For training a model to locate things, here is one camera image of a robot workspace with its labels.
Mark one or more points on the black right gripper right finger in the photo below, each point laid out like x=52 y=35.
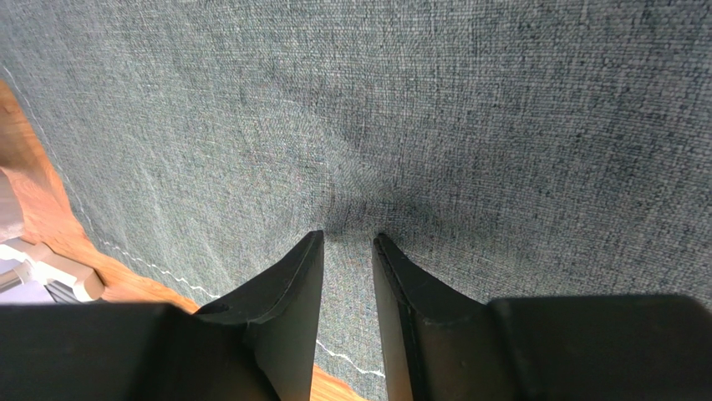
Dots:
x=438 y=344

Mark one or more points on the white clothes rack base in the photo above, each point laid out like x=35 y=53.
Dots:
x=38 y=263

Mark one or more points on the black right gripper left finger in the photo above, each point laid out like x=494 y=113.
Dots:
x=255 y=343

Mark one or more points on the grey cloth napkin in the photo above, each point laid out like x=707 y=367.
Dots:
x=511 y=148

